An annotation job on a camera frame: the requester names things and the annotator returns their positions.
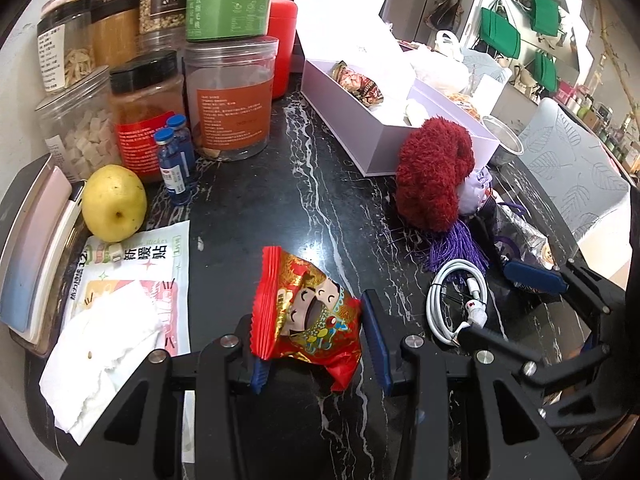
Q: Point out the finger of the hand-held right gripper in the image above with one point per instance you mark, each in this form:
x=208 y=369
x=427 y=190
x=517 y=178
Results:
x=500 y=342
x=535 y=277

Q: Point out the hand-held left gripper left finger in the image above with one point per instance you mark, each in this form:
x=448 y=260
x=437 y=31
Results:
x=260 y=375

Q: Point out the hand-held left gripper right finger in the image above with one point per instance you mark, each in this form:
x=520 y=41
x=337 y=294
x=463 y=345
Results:
x=377 y=340

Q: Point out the crinkled silvery plastic packet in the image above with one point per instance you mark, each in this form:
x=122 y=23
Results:
x=525 y=237

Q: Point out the red candy packet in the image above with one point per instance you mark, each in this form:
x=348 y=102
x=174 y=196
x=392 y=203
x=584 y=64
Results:
x=300 y=300

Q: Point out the purple satin tassel pouch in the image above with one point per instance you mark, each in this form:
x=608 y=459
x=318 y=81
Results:
x=472 y=192

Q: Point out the red fluffy plush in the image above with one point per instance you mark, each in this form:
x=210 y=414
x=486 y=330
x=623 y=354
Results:
x=432 y=175

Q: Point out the white gift box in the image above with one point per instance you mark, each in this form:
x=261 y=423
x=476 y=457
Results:
x=380 y=145

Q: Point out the gold snack packet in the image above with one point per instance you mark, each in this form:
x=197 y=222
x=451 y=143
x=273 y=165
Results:
x=357 y=84

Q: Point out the grey leaf-pattern chair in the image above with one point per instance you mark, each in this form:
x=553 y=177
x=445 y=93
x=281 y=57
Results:
x=492 y=67
x=570 y=175

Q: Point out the steel bowl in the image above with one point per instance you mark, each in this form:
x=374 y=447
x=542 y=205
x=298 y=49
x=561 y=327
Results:
x=505 y=135

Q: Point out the white heat patch packet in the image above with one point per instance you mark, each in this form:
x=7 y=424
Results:
x=150 y=260

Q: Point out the white tissue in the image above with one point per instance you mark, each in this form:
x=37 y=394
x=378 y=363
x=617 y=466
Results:
x=100 y=340

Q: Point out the row of shelf bottles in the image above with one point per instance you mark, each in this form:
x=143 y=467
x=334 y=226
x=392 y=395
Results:
x=605 y=125

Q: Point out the white paper roll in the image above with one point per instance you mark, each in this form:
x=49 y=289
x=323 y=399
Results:
x=487 y=95

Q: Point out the waffle packet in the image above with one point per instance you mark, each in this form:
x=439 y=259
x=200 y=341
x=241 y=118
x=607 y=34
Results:
x=462 y=102

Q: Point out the green tote bag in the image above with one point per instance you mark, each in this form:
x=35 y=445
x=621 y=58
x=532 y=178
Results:
x=545 y=10
x=546 y=72
x=500 y=30

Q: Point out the yellow pear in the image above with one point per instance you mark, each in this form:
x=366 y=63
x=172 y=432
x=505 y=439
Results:
x=112 y=200

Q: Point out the plastic bag of food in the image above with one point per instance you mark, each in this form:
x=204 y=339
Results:
x=440 y=67

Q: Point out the white power bank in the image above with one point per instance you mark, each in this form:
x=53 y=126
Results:
x=67 y=225

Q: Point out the white water bottle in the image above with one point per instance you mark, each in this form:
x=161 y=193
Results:
x=446 y=42

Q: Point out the large jar orange label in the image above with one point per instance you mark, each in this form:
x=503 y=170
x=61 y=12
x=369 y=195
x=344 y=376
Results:
x=230 y=110

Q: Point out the dark handbag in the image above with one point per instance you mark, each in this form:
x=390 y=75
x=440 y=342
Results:
x=445 y=10

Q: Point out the spice jar black lid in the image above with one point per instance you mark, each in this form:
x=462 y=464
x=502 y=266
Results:
x=140 y=110

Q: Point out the jar of white cubes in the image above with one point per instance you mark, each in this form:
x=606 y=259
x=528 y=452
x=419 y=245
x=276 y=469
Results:
x=85 y=135

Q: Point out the red canister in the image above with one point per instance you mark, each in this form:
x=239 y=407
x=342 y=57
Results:
x=282 y=45

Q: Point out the green label jar black lid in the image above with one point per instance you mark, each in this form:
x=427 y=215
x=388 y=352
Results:
x=227 y=7

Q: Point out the jar of yellow powder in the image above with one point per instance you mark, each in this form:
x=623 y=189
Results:
x=117 y=35

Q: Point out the grain jar dark label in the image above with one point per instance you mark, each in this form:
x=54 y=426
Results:
x=160 y=20

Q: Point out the jar of pale slices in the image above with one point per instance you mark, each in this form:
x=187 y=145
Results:
x=65 y=55

